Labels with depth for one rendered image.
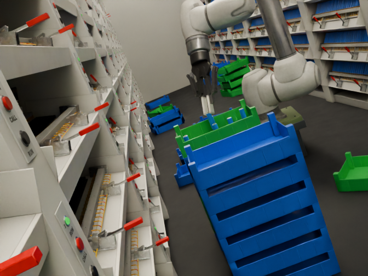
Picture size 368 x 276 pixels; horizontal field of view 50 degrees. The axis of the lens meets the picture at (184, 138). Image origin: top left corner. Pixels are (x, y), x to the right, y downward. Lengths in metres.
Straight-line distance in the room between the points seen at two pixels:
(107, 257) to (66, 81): 0.57
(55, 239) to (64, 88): 0.71
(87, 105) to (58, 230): 0.68
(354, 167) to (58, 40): 1.32
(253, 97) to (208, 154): 0.84
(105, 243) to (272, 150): 0.54
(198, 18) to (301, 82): 0.69
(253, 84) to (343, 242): 0.95
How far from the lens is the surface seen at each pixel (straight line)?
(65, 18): 1.84
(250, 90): 2.05
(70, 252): 0.49
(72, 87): 1.13
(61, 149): 0.68
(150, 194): 1.93
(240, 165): 1.08
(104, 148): 1.15
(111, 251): 0.73
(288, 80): 1.99
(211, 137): 1.40
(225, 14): 1.48
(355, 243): 1.41
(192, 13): 1.54
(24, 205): 0.45
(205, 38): 1.53
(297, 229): 1.20
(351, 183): 1.68
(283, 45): 1.99
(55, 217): 0.49
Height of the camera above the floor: 0.81
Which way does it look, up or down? 14 degrees down
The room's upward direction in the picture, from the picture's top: 22 degrees counter-clockwise
